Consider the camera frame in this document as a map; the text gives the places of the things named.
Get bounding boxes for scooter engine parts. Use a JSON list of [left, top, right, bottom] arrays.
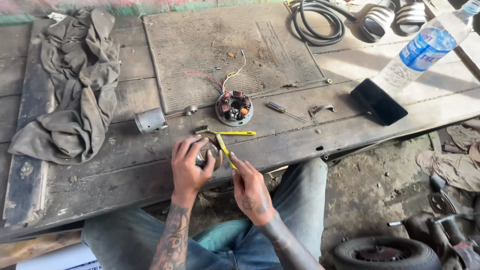
[[387, 173, 480, 270]]

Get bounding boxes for stator plate with copper coils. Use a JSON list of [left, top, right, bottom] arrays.
[[215, 90, 254, 127]]

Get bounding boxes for small screwdriver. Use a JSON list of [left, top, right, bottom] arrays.
[[267, 101, 309, 123]]

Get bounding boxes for yellow handled wire brush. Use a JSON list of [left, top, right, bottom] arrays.
[[194, 125, 257, 136]]

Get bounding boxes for black rubber hose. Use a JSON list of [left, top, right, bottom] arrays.
[[289, 0, 358, 47]]

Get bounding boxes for person's left hand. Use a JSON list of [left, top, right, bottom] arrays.
[[171, 135, 217, 196]]

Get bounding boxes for dusty ribbed rubber mat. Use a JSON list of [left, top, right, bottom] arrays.
[[142, 3, 326, 114]]

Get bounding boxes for black scooter tyre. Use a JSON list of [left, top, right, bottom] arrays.
[[333, 236, 442, 270]]

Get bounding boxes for person's right hand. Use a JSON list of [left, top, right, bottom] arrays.
[[228, 151, 278, 227]]

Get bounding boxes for metal piston with connecting rod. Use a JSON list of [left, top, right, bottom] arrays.
[[134, 105, 199, 135]]

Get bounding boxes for round metal flywheel rotor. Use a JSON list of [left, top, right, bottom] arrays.
[[195, 135, 224, 172]]

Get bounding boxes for rusty metal bracket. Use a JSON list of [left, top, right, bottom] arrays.
[[308, 104, 337, 118]]

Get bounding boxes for striped slide sandal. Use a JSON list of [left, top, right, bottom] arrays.
[[360, 0, 397, 43], [395, 0, 427, 35]]

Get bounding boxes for dirty grey cloth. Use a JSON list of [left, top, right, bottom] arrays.
[[7, 8, 121, 166]]

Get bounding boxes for clear plastic water bottle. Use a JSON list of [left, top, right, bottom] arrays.
[[372, 0, 480, 96]]

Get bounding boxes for white cardboard box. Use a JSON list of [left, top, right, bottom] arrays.
[[15, 242, 103, 270]]

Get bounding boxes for heap of dirty rags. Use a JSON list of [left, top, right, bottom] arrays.
[[415, 119, 480, 193]]

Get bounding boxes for black smartphone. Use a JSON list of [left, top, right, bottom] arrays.
[[350, 78, 409, 127]]

